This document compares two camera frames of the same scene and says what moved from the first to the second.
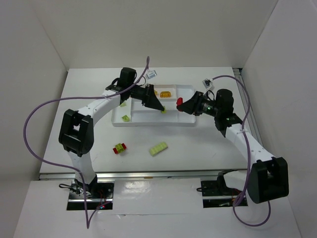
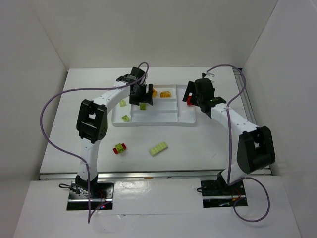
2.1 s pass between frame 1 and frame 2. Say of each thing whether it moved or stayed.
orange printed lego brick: stayed
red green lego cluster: stayed
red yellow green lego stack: moved
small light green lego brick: stayed
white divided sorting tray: stayed
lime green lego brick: moved
